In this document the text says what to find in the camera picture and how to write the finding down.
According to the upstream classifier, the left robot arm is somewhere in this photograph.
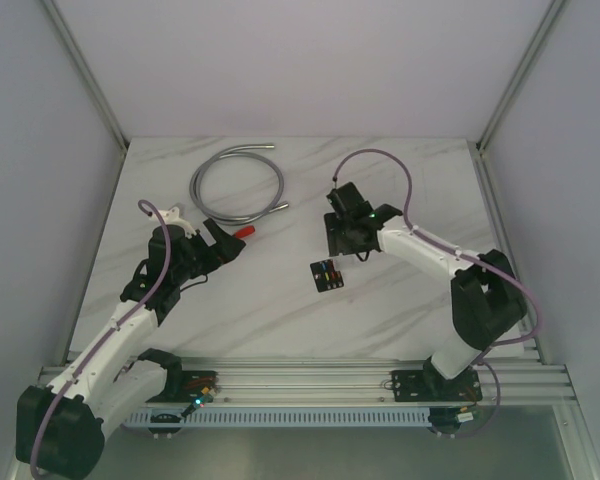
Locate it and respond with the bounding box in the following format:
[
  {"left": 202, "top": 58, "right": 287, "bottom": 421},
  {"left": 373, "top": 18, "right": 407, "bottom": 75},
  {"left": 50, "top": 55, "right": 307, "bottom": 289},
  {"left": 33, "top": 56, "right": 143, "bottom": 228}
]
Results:
[{"left": 15, "top": 219, "right": 246, "bottom": 479}]

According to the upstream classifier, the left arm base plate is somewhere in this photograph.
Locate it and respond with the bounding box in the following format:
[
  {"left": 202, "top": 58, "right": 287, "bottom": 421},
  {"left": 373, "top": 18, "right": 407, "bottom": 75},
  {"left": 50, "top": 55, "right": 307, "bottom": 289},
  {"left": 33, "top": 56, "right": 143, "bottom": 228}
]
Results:
[{"left": 148, "top": 370, "right": 217, "bottom": 403}]

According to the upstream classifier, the white slotted cable duct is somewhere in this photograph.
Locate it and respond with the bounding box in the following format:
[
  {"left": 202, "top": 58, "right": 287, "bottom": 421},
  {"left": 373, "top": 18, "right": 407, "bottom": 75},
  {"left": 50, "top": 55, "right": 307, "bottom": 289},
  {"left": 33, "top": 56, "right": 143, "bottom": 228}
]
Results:
[{"left": 124, "top": 406, "right": 431, "bottom": 429}]

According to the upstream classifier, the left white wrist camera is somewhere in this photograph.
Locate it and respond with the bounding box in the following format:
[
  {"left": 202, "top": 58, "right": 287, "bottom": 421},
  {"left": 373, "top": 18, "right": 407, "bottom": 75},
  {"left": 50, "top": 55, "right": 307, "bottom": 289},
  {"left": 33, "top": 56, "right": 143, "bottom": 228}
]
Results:
[{"left": 149, "top": 204, "right": 199, "bottom": 238}]

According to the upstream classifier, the aluminium rail frame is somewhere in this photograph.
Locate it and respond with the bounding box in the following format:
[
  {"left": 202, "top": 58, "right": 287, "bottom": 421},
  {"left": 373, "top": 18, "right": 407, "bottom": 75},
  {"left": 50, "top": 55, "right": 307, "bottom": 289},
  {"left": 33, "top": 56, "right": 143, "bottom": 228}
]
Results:
[{"left": 33, "top": 357, "right": 577, "bottom": 404}]

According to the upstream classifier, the grey coiled metal hose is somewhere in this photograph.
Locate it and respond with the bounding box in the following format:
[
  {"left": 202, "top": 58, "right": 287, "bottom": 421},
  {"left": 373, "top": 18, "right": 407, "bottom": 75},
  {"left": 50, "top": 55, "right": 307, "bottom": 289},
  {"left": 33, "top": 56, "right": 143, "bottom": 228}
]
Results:
[{"left": 188, "top": 143, "right": 292, "bottom": 224}]

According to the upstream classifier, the black fuse box base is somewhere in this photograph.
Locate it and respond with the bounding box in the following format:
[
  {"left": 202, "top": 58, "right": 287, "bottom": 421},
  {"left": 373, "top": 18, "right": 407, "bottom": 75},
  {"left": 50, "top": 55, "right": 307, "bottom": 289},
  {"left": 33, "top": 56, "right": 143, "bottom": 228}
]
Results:
[{"left": 310, "top": 259, "right": 344, "bottom": 293}]

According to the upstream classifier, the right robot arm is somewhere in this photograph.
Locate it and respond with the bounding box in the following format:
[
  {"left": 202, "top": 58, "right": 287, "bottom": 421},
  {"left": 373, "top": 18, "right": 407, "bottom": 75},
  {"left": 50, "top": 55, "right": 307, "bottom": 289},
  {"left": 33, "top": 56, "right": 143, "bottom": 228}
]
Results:
[{"left": 324, "top": 182, "right": 527, "bottom": 399}]

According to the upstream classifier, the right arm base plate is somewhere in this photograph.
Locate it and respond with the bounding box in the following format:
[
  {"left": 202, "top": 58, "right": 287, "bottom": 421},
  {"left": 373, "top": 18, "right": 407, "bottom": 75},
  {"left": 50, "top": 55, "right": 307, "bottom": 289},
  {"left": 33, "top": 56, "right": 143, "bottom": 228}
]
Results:
[{"left": 389, "top": 367, "right": 483, "bottom": 403}]

